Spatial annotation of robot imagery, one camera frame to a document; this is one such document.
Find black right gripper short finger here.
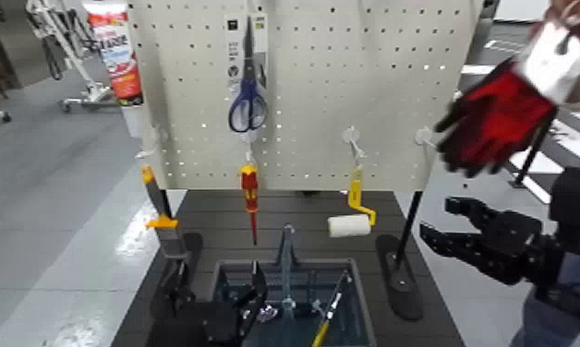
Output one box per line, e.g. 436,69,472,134
444,195,499,230

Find grey plastic crate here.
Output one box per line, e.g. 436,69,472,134
207,223,378,347

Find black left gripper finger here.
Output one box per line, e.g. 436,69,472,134
236,260,270,341

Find white wheeled metal stand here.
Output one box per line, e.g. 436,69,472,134
25,0,119,114

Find white wall hook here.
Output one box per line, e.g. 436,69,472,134
414,126,438,150
342,126,368,161
134,125,167,160

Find red and yellow screwdriver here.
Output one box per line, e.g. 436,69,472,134
240,164,260,246

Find orange and grey bar clamp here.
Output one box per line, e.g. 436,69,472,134
140,165,197,311

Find yellow handled tool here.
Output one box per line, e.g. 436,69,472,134
311,270,352,347

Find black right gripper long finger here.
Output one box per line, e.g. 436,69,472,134
418,221,525,286

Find red and black gloves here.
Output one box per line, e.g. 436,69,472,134
434,21,580,179

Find black pegboard stand foot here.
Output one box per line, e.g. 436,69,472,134
374,190,426,322

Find small shiny metal item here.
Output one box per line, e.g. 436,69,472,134
258,304,279,324

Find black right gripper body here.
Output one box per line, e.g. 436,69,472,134
483,209,562,283

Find yellow handled white paint roller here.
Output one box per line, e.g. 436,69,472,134
327,165,378,239

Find beige perforated pegboard panel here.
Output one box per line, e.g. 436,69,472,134
126,0,487,193

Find blue handled scissors in packaging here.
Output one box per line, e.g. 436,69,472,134
224,12,270,135

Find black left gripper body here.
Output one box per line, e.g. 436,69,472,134
146,299,252,347

